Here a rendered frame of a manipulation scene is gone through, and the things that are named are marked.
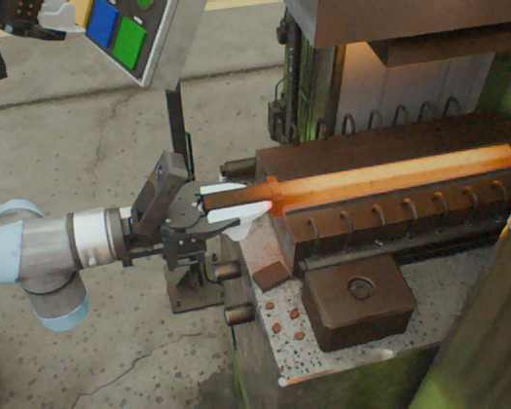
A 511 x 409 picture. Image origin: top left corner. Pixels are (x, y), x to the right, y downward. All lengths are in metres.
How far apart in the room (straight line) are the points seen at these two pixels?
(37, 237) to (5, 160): 1.80
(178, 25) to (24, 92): 1.93
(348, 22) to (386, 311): 0.34
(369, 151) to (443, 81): 0.22
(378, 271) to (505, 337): 0.18
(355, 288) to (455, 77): 0.46
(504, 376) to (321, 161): 0.39
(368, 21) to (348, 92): 0.40
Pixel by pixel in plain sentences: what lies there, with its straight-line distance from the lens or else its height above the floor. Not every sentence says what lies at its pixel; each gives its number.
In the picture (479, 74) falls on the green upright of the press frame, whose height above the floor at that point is 1.01.
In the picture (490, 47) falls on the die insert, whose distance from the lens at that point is 0.66.
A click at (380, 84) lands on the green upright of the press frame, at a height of 1.02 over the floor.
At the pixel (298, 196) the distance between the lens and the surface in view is 0.72.
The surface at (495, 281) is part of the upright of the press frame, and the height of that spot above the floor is 1.10.
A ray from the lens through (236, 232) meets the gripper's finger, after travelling 0.73.
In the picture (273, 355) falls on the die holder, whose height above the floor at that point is 0.91.
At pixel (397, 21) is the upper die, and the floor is 1.29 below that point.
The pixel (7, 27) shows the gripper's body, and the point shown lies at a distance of 0.91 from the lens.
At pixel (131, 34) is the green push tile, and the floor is 1.03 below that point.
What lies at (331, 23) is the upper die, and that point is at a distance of 0.50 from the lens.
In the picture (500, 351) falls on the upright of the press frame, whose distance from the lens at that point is 0.60.
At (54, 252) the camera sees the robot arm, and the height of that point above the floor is 1.01.
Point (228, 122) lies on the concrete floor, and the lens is 2.46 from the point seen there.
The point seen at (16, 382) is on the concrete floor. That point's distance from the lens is 1.82.
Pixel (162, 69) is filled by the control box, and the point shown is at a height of 0.98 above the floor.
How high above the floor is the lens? 1.53
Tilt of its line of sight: 47 degrees down
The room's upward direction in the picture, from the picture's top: straight up
